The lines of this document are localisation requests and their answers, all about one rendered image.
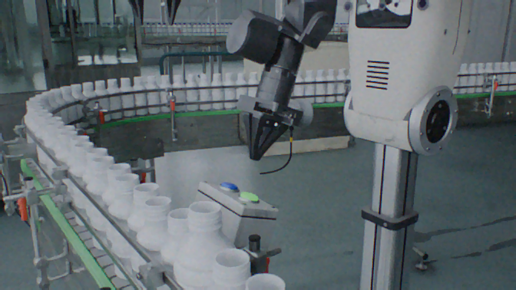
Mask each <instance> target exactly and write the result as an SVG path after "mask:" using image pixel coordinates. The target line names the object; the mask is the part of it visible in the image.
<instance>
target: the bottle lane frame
mask: <svg viewBox="0 0 516 290"><path fill-rule="evenodd" d="M23 170H24V175H25V177H29V176H32V177H33V181H34V187H35V188H36V190H40V189H44V187H43V186H42V184H41V183H40V181H39V179H37V178H36V177H35V175H34V174H33V171H31V169H29V168H28V167H24V168H23ZM38 199H39V201H38V203H37V208H38V218H39V224H41V225H40V229H41V234H42V240H43V245H44V246H45V248H46V250H47V253H48V255H49V257H50V258H51V257H55V256H58V255H61V254H63V252H64V250H63V246H62V243H63V239H66V240H67V242H68V251H69V255H66V256H65V257H63V258H62V259H57V260H54V261H52V262H53V264H54V267H55V268H56V269H57V270H58V273H59V275H61V274H64V273H65V272H66V268H65V262H66V261H65V259H66V258H68V259H69V261H70V264H71V274H69V275H66V276H65V277H63V278H61V280H62V281H63V283H64V285H65V287H66V289H67V290H98V289H99V288H102V287H110V288H111V289H112V290H121V289H116V287H115V286H114V284H113V282H112V281H111V279H112V278H109V277H108V275H107V274H106V272H105V271H104V268H106V267H104V268H102V267H101V266H100V265H99V263H98V262H97V259H96V258H95V257H94V256H93V254H92V253H91V249H88V248H87V247H86V245H85V244H84V241H82V239H81V238H80V236H79V234H77V233H76V232H75V231H74V228H73V226H71V224H70V223H69V221H68V220H67V219H66V218H65V214H64V213H60V211H59V210H58V207H55V204H56V203H55V202H54V201H53V199H52V197H51V196H49V195H48V194H46V195H43V196H38Z"/></svg>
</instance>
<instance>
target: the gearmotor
mask: <svg viewBox="0 0 516 290"><path fill-rule="evenodd" d="M289 107H291V108H294V109H297V110H301V111H304V114H303V119H302V120H300V122H299V126H308V125H310V124H311V123H312V121H313V106H312V105H311V103H310V101H308V99H295V100H294V101H290V102H289ZM243 112H244V110H242V111H240V139H241V143H242V145H244V146H245V145H247V144H248V140H247V136H246V128H245V124H244V121H243ZM245 112H247V113H250V112H248V111H245ZM251 114H252V113H251ZM284 124H287V123H284ZM294 127H296V126H294V125H292V124H289V129H290V156H289V160H288V161H287V163H286V164H285V165H284V166H283V167H281V168H279V169H278V170H274V171H270V172H265V173H260V174H266V173H274V172H276V171H279V170H281V169H283V168H284V167H286V166H287V165H288V164H289V162H290V160H291V157H292V142H293V130H294Z"/></svg>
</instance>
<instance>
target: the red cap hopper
mask: <svg viewBox="0 0 516 290"><path fill-rule="evenodd" d="M179 6H206V7H205V8H204V9H203V10H202V12H201V13H200V14H199V15H198V16H197V17H196V18H195V20H196V21H197V20H198V19H199V18H200V17H201V16H202V14H203V13H204V12H205V11H206V10H207V12H208V13H207V14H206V15H205V16H204V17H203V18H202V19H203V20H205V19H206V18H207V17H208V23H210V27H212V23H213V10H214V9H216V18H217V23H219V27H220V0H216V2H212V0H207V2H181V3H180V4H179ZM212 6H213V7H212ZM176 15H177V16H178V17H179V18H181V19H182V20H183V21H184V20H185V18H184V17H183V16H182V15H180V14H179V12H178V11H177V12H176ZM164 16H165V20H164ZM160 19H161V27H162V26H163V23H167V24H166V26H167V27H168V26H169V24H168V20H167V16H166V10H165V5H164V0H160ZM162 48H163V54H165V53H167V52H171V48H168V46H163V47H162ZM168 72H169V78H170V79H169V80H170V84H171V86H172V84H173V83H174V81H173V67H172V57H168V62H167V58H165V60H164V74H165V75H168ZM217 73H218V74H220V76H221V79H220V80H221V81H222V64H221V56H217ZM213 74H214V63H213V56H210V84H211V83H212V82H213Z"/></svg>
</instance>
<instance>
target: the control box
mask: <svg viewBox="0 0 516 290"><path fill-rule="evenodd" d="M242 192H245V191H244V190H242V189H240V188H237V189H229V188H226V187H224V186H221V184H219V183H209V182H206V181H204V182H203V181H201V182H200V184H199V186H198V191H197V195H196V198H195V201H194V202H195V203H196V202H200V201H212V202H216V203H219V204H220V205H221V208H220V211H221V212H222V219H221V220H222V222H223V225H222V226H221V232H222V233H224V235H226V236H227V237H228V238H229V240H230V241H231V242H232V243H233V244H234V245H235V247H236V249H240V248H244V247H245V246H248V245H249V239H248V237H249V235H252V234H258V235H260V236H261V240H260V248H262V249H266V248H268V246H270V241H271V238H272V234H273V230H274V227H275V224H276V218H277V216H278V213H279V210H278V209H277V208H276V207H275V206H271V205H270V204H268V203H265V202H264V201H262V200H260V199H258V201H255V200H250V199H245V198H243V197H242V196H240V194H241V193H242Z"/></svg>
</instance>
